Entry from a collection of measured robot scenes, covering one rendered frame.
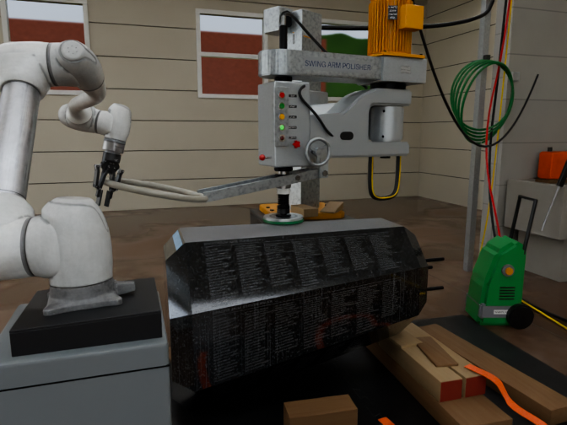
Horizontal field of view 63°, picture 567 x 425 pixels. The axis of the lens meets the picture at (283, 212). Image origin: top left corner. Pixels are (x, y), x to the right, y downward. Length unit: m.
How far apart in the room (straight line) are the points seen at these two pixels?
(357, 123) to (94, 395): 1.86
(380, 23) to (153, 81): 5.91
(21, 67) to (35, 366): 0.87
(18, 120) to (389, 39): 1.91
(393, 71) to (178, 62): 5.98
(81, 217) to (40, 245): 0.11
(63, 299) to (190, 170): 7.07
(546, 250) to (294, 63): 3.19
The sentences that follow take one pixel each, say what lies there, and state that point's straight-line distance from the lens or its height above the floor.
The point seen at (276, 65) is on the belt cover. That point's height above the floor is 1.62.
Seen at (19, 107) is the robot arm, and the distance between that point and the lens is 1.55.
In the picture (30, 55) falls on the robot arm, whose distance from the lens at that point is 1.64.
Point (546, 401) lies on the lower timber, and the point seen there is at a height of 0.09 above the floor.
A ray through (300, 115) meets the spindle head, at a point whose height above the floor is 1.38.
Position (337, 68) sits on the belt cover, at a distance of 2.49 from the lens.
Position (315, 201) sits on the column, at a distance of 3.17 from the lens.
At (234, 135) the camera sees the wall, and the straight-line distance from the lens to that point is 8.36.
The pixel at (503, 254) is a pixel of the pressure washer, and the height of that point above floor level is 0.51.
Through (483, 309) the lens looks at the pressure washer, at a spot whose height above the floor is 0.13.
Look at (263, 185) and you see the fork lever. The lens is 2.34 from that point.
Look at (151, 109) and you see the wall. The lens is 8.19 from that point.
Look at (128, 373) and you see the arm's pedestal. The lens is 1.21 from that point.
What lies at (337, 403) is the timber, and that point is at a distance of 2.19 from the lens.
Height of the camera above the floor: 1.29
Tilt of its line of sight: 10 degrees down
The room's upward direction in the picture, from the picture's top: straight up
